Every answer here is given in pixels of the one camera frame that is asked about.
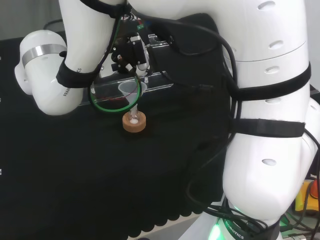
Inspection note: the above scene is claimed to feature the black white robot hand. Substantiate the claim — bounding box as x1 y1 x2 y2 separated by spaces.
110 32 151 76

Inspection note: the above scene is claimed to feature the translucent plastic funnel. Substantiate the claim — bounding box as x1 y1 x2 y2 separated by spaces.
118 81 147 118

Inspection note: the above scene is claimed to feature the clear acrylic funnel stand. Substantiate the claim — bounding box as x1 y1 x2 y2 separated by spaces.
79 33 175 106

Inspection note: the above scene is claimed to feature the round-bottom glass flask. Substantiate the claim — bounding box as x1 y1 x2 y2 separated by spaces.
126 107 141 126

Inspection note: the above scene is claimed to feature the black cloth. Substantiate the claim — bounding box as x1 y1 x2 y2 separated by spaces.
0 12 241 238

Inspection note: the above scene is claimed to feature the yellow stop button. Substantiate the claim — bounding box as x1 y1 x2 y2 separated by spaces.
294 180 320 213

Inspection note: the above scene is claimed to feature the green cable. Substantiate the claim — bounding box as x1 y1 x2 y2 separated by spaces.
89 14 148 114

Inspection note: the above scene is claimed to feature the cork ring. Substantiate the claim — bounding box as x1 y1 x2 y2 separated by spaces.
122 111 147 134

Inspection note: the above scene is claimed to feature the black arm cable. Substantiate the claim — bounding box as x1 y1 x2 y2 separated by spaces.
119 4 276 233

